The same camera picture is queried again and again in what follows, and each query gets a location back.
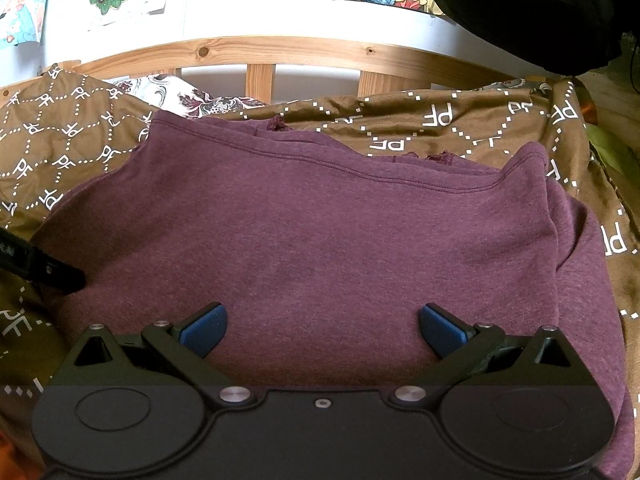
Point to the yellow-green cloth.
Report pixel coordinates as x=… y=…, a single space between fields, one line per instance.
x=619 y=161

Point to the orange blue anime poster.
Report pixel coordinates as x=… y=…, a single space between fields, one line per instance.
x=21 y=21

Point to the white floral pillow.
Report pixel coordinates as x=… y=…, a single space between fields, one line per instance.
x=172 y=93

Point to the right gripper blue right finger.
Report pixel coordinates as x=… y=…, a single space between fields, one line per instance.
x=449 y=337

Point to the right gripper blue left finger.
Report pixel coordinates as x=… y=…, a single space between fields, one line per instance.
x=199 y=332

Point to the wooden bed frame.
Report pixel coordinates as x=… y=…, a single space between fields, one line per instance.
x=382 y=68

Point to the black hanging jacket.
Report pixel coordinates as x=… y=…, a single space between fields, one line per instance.
x=567 y=37

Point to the maroon long sleeve shirt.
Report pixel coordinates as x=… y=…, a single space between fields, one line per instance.
x=323 y=256

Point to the brown PF patterned duvet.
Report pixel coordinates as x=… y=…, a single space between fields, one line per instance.
x=67 y=129

